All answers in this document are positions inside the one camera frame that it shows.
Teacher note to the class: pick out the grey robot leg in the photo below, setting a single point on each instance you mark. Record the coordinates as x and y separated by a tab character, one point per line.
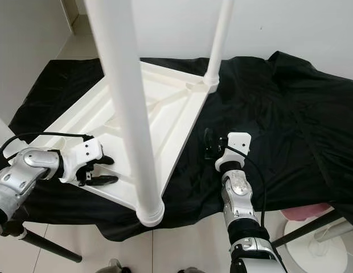
114	266
189	270

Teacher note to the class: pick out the grey robot right leg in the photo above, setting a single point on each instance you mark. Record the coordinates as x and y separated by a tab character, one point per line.
189	270

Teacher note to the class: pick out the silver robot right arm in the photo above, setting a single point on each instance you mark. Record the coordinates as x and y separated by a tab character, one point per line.
236	190

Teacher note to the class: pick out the grey robot left leg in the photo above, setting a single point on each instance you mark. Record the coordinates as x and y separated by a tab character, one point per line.
114	266

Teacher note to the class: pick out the white plastic table top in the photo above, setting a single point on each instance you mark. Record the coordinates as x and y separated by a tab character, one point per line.
171	102

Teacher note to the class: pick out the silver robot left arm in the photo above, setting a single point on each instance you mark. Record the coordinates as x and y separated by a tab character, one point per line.
28	168

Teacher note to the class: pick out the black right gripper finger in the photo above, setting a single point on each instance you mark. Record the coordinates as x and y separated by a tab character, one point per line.
208	142

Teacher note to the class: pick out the black table cloth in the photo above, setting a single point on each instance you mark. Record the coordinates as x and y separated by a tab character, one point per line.
302	114

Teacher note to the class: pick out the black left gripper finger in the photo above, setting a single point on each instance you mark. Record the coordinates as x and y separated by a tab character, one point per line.
106	161
103	181

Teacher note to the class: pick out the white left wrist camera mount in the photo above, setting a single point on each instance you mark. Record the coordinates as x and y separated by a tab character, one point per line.
90	151

